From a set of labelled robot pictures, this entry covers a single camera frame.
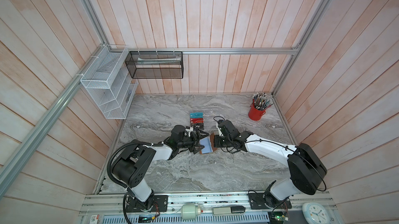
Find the brown leather card holder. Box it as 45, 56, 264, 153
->
199, 133, 217, 154

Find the red metal pencil bucket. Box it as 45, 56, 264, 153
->
248, 103, 266, 121

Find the clear acrylic card stand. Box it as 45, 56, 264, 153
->
190, 112, 225, 131

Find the white wire mesh shelf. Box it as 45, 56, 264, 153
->
81, 45, 138, 120

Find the black card in stand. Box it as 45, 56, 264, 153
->
191, 123, 204, 130

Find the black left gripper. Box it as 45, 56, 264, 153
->
177, 128, 209, 154

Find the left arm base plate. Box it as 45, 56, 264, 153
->
124, 195, 168, 213

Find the white cylindrical device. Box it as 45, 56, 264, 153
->
181, 204, 203, 220

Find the teal card in stand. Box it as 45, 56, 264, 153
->
190, 112, 203, 119

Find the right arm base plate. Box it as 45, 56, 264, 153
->
248, 191, 292, 209

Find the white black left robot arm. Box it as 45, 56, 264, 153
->
107, 125, 209, 204

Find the grey black rectangular device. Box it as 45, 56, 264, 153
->
212, 206, 246, 216

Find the red card in stand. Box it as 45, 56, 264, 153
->
190, 118, 204, 124

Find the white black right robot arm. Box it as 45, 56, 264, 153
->
215, 119, 327, 205

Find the black mesh wall basket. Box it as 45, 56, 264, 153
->
125, 51, 184, 79

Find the black corrugated cable hose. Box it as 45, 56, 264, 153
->
106, 142, 153, 189

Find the white analog clock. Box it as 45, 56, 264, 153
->
302, 202, 330, 224

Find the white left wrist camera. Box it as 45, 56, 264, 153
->
186, 127, 194, 135

